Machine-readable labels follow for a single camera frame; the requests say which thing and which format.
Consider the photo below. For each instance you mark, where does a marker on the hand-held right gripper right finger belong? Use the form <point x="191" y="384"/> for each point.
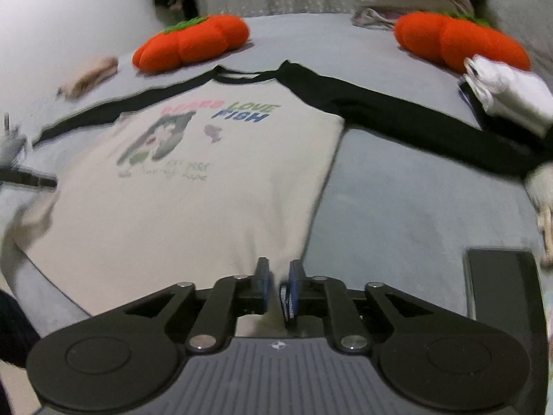
<point x="293" y="276"/>

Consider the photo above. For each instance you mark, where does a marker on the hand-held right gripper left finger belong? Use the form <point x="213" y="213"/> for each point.
<point x="264" y="287"/>

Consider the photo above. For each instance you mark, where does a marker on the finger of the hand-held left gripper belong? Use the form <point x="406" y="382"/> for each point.
<point x="34" y="179"/>

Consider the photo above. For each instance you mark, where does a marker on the cream and black raglan shirt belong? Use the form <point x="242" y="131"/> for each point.
<point x="216" y="207"/>

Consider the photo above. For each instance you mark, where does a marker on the folded dark clothes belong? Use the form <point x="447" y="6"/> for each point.
<point x="473" y="103"/>

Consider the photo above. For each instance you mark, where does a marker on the folded white clothes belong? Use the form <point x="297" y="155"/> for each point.
<point x="514" y="90"/>

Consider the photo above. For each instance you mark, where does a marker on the folded pink garment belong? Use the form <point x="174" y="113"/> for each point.
<point x="90" y="75"/>

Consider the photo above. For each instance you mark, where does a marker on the grey bed sheet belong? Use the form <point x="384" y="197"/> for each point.
<point x="410" y="207"/>

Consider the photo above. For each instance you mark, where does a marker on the person's dark blue pants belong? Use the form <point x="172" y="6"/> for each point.
<point x="17" y="333"/>

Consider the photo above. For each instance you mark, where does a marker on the large orange pumpkin cushion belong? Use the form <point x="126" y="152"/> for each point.
<point x="194" y="41"/>

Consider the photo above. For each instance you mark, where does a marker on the black tablet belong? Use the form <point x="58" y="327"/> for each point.
<point x="505" y="289"/>

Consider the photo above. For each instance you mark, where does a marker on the light patterned cloth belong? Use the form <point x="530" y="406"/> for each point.
<point x="548" y="315"/>

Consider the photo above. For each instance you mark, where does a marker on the white fluffy toy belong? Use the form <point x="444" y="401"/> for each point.
<point x="542" y="194"/>

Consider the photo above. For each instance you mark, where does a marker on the grey padded headboard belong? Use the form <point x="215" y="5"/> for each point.
<point x="522" y="8"/>

